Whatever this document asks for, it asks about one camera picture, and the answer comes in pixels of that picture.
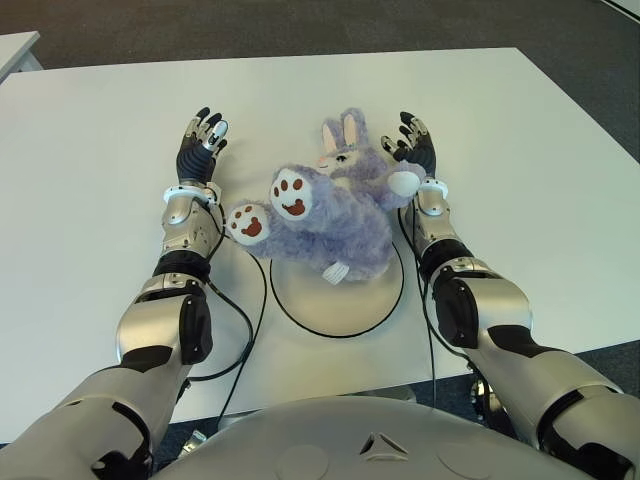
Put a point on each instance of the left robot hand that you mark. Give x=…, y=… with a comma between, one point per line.
x=195, y=162

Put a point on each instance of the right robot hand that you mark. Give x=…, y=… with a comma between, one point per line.
x=424, y=152

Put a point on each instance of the purple plush bunny doll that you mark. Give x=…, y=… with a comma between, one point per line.
x=340, y=225

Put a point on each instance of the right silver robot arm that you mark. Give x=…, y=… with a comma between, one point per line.
x=505, y=310

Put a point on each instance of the metal robot base part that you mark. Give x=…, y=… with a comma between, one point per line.
x=195, y=441
x=482, y=395

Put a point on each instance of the white plate with black rim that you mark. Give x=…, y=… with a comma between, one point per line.
x=340, y=307

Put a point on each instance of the white side table corner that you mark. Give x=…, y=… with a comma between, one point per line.
x=15, y=52

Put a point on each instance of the white furniture edge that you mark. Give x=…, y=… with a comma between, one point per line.
x=622, y=4

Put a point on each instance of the silver robot torso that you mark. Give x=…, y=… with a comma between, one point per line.
x=370, y=445

